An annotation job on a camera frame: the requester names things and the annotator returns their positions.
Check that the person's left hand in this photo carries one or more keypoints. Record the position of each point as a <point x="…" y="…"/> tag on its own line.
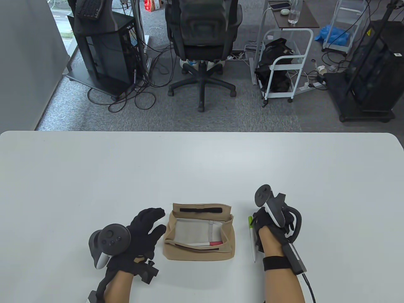
<point x="142" y="233"/>

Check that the person's right hand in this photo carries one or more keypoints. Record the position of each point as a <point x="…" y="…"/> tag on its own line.
<point x="263" y="222"/>

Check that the green capped white twist pen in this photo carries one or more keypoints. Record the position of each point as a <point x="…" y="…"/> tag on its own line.
<point x="252" y="243"/>

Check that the pink capped white twist pen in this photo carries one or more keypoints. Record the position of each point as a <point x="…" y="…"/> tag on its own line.
<point x="216" y="243"/>

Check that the beige fabric pencil pouch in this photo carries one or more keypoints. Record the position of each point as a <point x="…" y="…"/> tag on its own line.
<point x="199" y="254"/>

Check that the person's right forearm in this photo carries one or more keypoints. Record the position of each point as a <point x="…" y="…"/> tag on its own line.
<point x="281" y="284"/>

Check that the person's left forearm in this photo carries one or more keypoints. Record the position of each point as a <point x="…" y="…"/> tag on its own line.
<point x="118" y="288"/>

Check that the black VR controller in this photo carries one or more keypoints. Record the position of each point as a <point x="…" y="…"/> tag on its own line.
<point x="110" y="238"/>
<point x="273" y="208"/>

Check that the black wrist sensor box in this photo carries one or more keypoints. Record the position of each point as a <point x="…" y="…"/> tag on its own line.
<point x="295" y="257"/>
<point x="93" y="298"/>

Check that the white power strip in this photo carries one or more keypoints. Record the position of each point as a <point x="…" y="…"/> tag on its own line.
<point x="304" y="86"/>
<point x="235" y="57"/>

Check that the white paper cup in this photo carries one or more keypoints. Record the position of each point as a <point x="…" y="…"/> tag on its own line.
<point x="321" y="69"/>

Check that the white metal trolley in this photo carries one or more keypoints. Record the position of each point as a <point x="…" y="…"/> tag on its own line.
<point x="288" y="58"/>

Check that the black bag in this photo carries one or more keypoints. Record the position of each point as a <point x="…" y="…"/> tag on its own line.
<point x="277" y="47"/>

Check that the white and blue plastic bag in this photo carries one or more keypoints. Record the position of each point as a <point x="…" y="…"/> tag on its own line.
<point x="189" y="63"/>

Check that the black computer cart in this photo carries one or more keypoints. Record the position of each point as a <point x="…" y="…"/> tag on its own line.
<point x="104" y="53"/>

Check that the white rolling cart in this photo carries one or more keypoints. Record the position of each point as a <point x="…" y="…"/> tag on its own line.
<point x="339" y="47"/>

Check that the black equipment rack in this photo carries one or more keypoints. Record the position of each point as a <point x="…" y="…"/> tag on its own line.
<point x="375" y="63"/>

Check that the black office chair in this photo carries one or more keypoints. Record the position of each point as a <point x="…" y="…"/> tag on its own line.
<point x="202" y="28"/>

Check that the brown side table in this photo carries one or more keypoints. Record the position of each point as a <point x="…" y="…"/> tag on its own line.
<point x="303" y="20"/>

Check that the clear water bottle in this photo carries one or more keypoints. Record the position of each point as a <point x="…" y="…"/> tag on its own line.
<point x="293" y="15"/>

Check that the smartphone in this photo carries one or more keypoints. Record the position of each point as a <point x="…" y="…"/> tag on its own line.
<point x="279" y="5"/>

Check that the glass window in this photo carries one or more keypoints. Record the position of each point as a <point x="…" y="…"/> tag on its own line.
<point x="64" y="28"/>

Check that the black keyboard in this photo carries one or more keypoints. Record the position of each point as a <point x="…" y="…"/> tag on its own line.
<point x="88" y="9"/>

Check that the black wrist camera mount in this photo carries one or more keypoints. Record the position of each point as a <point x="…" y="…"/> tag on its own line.
<point x="148" y="273"/>

